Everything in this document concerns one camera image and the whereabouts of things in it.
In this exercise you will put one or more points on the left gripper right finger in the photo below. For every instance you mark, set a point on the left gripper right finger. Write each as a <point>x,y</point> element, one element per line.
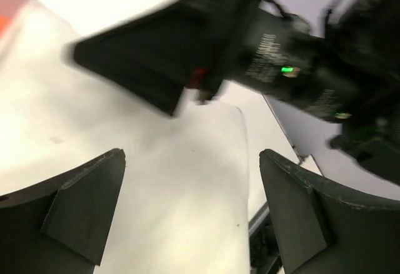
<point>322,226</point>

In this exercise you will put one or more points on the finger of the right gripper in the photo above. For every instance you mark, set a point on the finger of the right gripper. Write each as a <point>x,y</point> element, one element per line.
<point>160,54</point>

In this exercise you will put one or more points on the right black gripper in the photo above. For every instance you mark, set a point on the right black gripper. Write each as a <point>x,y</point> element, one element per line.
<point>349,74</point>

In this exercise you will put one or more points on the white pillow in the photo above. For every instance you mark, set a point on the white pillow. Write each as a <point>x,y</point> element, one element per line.
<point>183,205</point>

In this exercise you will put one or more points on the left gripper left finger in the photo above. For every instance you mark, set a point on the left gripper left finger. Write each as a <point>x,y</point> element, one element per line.
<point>61,225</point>

